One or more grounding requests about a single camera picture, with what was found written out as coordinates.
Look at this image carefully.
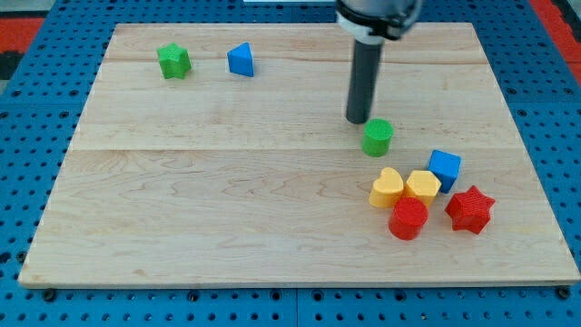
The blue triangle block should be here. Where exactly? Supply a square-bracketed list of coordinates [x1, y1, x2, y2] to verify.
[227, 43, 254, 77]

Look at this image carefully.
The light wooden board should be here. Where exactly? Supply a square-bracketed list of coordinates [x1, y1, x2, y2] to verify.
[19, 23, 580, 289]

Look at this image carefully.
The green cylinder block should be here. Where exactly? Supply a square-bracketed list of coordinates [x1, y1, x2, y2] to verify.
[361, 118, 394, 157]

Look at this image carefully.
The yellow heart block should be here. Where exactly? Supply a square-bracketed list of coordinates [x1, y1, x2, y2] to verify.
[368, 167, 404, 208]

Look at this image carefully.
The red cylinder block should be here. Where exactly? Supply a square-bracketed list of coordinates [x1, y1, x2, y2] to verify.
[388, 197, 428, 241]

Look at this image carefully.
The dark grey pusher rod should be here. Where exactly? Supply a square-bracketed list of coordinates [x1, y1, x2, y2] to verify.
[346, 41, 383, 124]

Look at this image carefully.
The yellow hexagon block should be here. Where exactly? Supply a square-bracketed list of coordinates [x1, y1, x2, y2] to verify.
[402, 170, 441, 207]

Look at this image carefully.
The blue cube block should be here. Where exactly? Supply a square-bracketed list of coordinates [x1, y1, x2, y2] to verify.
[428, 150, 462, 193]

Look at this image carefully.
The green star block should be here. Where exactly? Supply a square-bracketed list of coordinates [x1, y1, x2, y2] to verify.
[157, 43, 192, 79]

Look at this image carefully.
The red star block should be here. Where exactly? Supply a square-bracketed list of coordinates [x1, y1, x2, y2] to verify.
[445, 185, 496, 234]

